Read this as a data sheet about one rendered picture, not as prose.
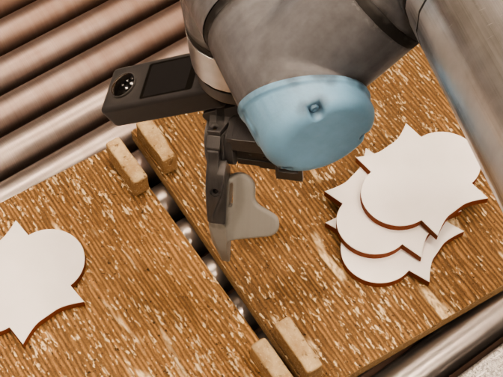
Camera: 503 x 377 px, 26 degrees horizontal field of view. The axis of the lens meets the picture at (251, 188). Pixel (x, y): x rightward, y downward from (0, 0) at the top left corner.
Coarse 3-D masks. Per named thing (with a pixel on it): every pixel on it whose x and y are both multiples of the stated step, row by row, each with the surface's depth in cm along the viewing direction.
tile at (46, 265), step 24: (0, 240) 106; (24, 240) 106; (48, 240) 106; (72, 240) 106; (0, 264) 105; (24, 264) 105; (48, 264) 105; (72, 264) 105; (0, 288) 103; (24, 288) 103; (48, 288) 103; (72, 288) 103; (0, 312) 102; (24, 312) 102; (48, 312) 102; (24, 336) 101
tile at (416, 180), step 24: (408, 144) 110; (432, 144) 110; (456, 144) 110; (384, 168) 109; (408, 168) 109; (432, 168) 109; (456, 168) 109; (480, 168) 109; (384, 192) 107; (408, 192) 107; (432, 192) 107; (456, 192) 107; (480, 192) 107; (384, 216) 106; (408, 216) 106; (432, 216) 106
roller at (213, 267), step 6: (204, 258) 109; (210, 258) 108; (210, 264) 108; (216, 264) 108; (210, 270) 107; (216, 270) 107; (216, 276) 107; (222, 276) 107; (222, 282) 108; (228, 282) 108; (222, 288) 108; (228, 288) 109
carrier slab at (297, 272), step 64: (192, 128) 115; (384, 128) 115; (448, 128) 115; (192, 192) 110; (256, 192) 110; (320, 192) 110; (256, 256) 106; (320, 256) 106; (448, 256) 106; (256, 320) 104; (320, 320) 102; (384, 320) 102; (448, 320) 103
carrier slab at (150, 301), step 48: (48, 192) 110; (96, 192) 110; (144, 192) 110; (96, 240) 107; (144, 240) 107; (96, 288) 104; (144, 288) 104; (192, 288) 104; (0, 336) 102; (48, 336) 102; (96, 336) 102; (144, 336) 102; (192, 336) 102; (240, 336) 102
